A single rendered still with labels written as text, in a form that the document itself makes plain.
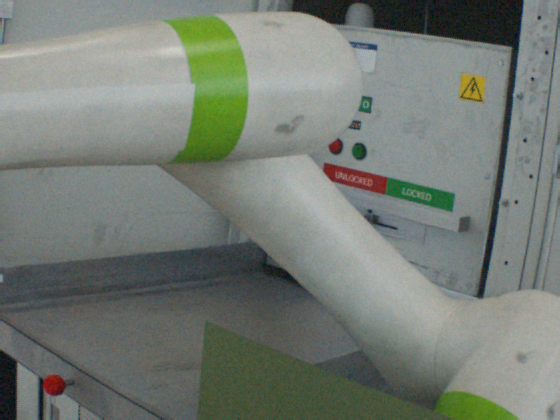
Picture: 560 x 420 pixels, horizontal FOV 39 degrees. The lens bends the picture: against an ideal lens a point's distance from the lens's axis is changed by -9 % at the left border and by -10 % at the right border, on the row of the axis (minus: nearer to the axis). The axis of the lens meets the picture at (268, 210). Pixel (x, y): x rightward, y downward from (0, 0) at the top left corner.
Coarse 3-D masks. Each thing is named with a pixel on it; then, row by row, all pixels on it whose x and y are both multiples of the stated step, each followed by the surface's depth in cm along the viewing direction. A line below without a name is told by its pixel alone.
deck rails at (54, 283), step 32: (128, 256) 158; (160, 256) 164; (192, 256) 171; (224, 256) 178; (0, 288) 137; (32, 288) 142; (64, 288) 148; (96, 288) 154; (128, 288) 159; (160, 288) 163; (352, 352) 119
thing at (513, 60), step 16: (384, 32) 164; (400, 32) 162; (496, 48) 147; (512, 48) 146; (512, 64) 147; (512, 80) 148; (512, 96) 149; (496, 176) 150; (496, 192) 151; (496, 208) 152; (384, 224) 170; (480, 272) 153; (480, 288) 154
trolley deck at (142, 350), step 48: (192, 288) 167; (240, 288) 172; (288, 288) 176; (0, 336) 131; (48, 336) 127; (96, 336) 131; (144, 336) 135; (192, 336) 138; (288, 336) 145; (336, 336) 148; (96, 384) 113; (144, 384) 115; (192, 384) 117; (384, 384) 126
